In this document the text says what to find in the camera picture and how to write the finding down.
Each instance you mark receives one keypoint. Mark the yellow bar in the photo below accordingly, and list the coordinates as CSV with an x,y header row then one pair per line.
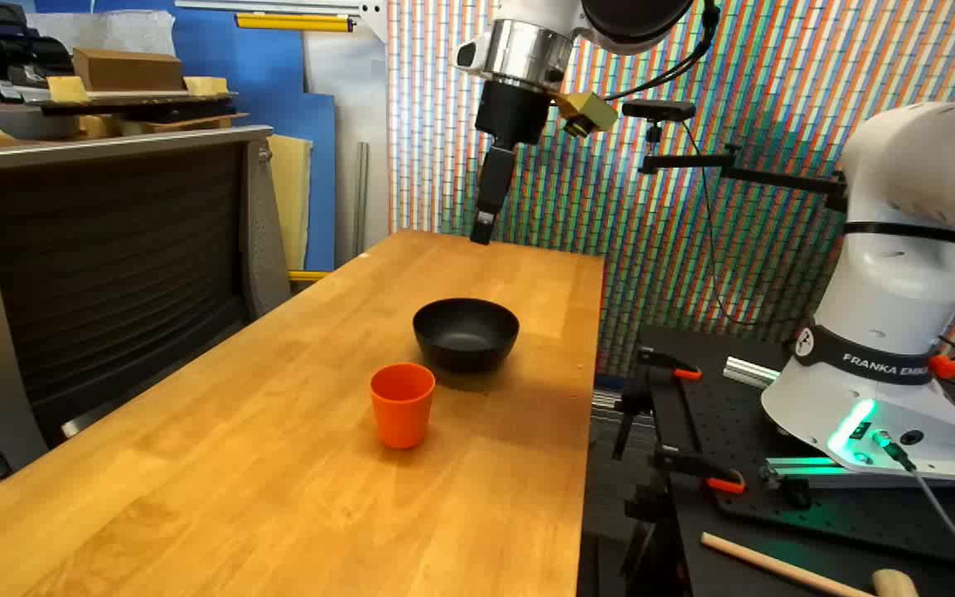
x,y
292,20

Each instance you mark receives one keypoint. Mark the yellow foam board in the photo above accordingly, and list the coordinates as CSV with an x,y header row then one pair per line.
x,y
290,200

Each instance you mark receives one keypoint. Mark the blue board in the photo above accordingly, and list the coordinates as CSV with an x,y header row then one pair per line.
x,y
281,83

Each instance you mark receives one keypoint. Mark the yellow foam slab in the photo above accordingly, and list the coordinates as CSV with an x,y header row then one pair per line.
x,y
206,86

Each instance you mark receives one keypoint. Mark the black tripod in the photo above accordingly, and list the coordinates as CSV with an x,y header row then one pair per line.
x,y
655,541

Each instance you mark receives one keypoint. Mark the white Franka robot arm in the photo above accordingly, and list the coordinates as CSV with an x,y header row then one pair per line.
x,y
896,287

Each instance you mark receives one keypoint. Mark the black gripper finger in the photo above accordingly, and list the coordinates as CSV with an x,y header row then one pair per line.
x,y
484,200
506,167

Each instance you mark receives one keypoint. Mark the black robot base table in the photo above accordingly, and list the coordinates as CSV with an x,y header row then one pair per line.
x,y
743,444

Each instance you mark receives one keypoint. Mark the black exterior camera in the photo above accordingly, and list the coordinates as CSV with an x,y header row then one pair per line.
x,y
662,110

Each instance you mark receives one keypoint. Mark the brown wooden box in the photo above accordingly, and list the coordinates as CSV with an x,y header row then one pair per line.
x,y
132,68

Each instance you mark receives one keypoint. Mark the orange plastic cup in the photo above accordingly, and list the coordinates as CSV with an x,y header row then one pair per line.
x,y
402,406

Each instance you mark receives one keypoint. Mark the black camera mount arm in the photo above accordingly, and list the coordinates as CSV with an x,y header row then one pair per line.
x,y
743,170

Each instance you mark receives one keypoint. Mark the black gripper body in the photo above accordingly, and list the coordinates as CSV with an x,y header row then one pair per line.
x,y
511,114

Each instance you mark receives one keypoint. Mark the olive yellow wrist camera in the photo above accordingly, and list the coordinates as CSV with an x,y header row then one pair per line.
x,y
587,110

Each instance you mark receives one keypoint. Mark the silver aluminium rail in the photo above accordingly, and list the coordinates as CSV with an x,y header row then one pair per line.
x,y
749,373

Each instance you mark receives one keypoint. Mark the black bag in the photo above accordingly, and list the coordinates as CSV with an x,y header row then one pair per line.
x,y
18,44

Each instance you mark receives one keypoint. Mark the black bowl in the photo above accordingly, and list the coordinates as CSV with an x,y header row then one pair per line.
x,y
465,336

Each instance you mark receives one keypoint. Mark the wooden mallet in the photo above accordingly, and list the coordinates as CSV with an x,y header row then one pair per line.
x,y
787,566

